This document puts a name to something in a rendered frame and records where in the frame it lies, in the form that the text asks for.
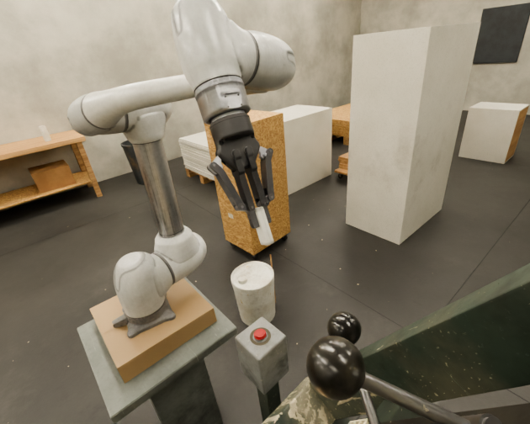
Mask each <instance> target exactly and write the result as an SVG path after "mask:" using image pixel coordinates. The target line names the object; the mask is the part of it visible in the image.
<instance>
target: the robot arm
mask: <svg viewBox="0 0 530 424"><path fill-rule="evenodd" d="M171 22H172V35H173V40H174V45H175V48H176V52H177V55H178V59H179V62H180V65H181V68H182V70H183V74H184V75H179V76H174V77H164V78H159V79H154V80H149V81H144V82H135V83H131V84H127V85H124V86H120V87H114V88H111V89H108V90H103V91H97V92H91V93H88V94H84V95H82V96H81V97H79V98H77V99H76V100H75V101H73V102H72V103H71V105H70V106H69V108H68V110H67V118H68V120H69V123H70V125H71V126H72V128H73V129H74V130H75V131H76V132H77V133H79V134H81V135H85V136H95V135H111V134H118V133H123V134H124V135H125V137H126V139H127V140H128V141H129V142H130V143H132V145H133V147H134V150H135V155H136V158H137V161H138V164H139V168H140V172H141V176H142V178H143V181H144V184H145V187H146V192H147V195H148V199H149V201H150V204H151V209H152V213H153V215H154V218H155V222H156V226H157V229H158V233H157V235H156V238H155V247H154V251H155V252H153V253H152V254H149V253H147V252H132V253H129V254H126V255H125V256H123V257H122V258H120V259H119V261H118V262H117V263H116V265H115V268H114V287H115V291H116V294H117V296H118V299H119V302H120V304H121V306H122V307H123V309H122V311H123V313H124V314H123V315H122V316H120V317H118V318H117V319H115V320H113V321H112V323H113V327H114V328H117V327H121V326H126V325H127V327H128V331H127V336H128V338H134V337H136V336H137V335H139V334H140V333H142V332H144V331H147V330H149V329H151V328H153V327H155V326H158V325H160V324H162V323H164V322H167V321H172V320H174V319H175V318H176V314H175V313H174V312H173V311H172V309H171V306H170V305H169V303H168V300H167V291H168V290H169V289H170V288H171V286H172V285H173V284H175V283H176V282H178V281H180V280H181V279H183V278H185V277H186V276H187V275H189V274H190V273H191V272H192V271H193V270H194V269H195V268H197V267H198V266H199V264H200V263H201V262H202V261H203V260H204V258H205V255H206V252H207V248H206V244H205V242H204V240H203V238H202V237H201V236H200V235H198V234H197V233H194V232H192V231H191V230H190V229H189V228H188V227H187V226H185V225H183V221H182V217H181V214H180V210H179V207H178V201H177V197H176V194H175V190H174V187H173V183H172V177H171V173H170V170H169V166H168V163H167V156H166V152H165V149H164V145H163V142H162V138H163V137H164V135H165V127H166V122H167V121H168V120H169V119H170V117H171V115H172V103H173V102H177V101H181V100H185V99H190V98H195V99H196V101H197V103H198V106H199V111H200V113H201V116H202V119H203V121H204V123H205V124H207V125H210V127H209V129H210V132H211V135H212V137H213V141H214V143H215V147H216V152H215V156H216V158H215V159H214V160H213V161H212V162H211V163H210V164H209V165H208V166H207V169H208V171H209V172H211V173H212V174H213V175H214V176H215V177H216V179H217V180H218V182H219V184H220V186H221V187H222V188H223V190H224V192H225V194H226V196H227V198H228V199H229V200H230V202H231V204H232V206H233V208H234V209H235V210H236V211H244V212H246V214H247V217H248V220H249V223H250V226H251V228H252V229H255V228H256V230H257V234H258V238H259V241H260V243H261V245H266V246H268V245H270V244H273V243H274V240H273V236H272V233H271V231H270V227H269V223H271V221H272V220H271V217H270V214H269V211H268V205H269V202H271V201H272V200H274V188H273V170H272V156H273V149H272V148H268V149H266V148H264V147H261V146H260V144H259V142H258V141H257V140H256V138H255V135H254V129H253V127H252V122H251V119H250V116H249V115H248V113H249V111H250V110H251V106H250V103H249V100H248V97H247V95H249V94H256V93H267V92H268V91H276V90H279V89H280V88H283V87H285V86H286V85H288V84H289V83H290V82H291V81H292V79H293V77H294V74H295V71H296V64H295V58H294V52H293V51H292V49H291V48H290V47H289V46H288V45H287V44H286V43H285V42H284V41H282V40H281V39H279V38H277V37H275V36H273V35H270V34H266V33H263V32H259V31H255V30H244V29H242V28H240V27H239V26H237V25H236V24H235V23H234V22H233V21H232V20H230V19H228V18H227V16H226V14H225V10H224V9H223V8H222V7H221V6H220V4H219V3H218V2H217V1H216V0H177V2H176V3H175V5H174V7H173V9H172V11H171ZM258 154H259V158H260V159H261V161H260V166H261V176H262V182H261V180H260V177H259V175H258V172H257V163H256V160H257V155H258ZM222 163H223V164H225V165H226V166H227V167H228V168H229V169H230V170H231V173H232V176H233V177H234V179H235V181H236V186H237V188H238V191H239V194H240V196H239V194H238V192H237V191H236V189H235V187H234V186H233V184H232V182H231V180H230V179H229V177H228V176H227V174H226V172H225V171H224V169H223V165H222ZM245 174H246V175H247V178H248V181H249V183H250V186H251V189H252V194H253V197H254V199H255V202H256V205H257V208H255V205H254V202H253V199H252V195H251V191H250V189H249V186H248V183H247V180H246V175H245Z"/></svg>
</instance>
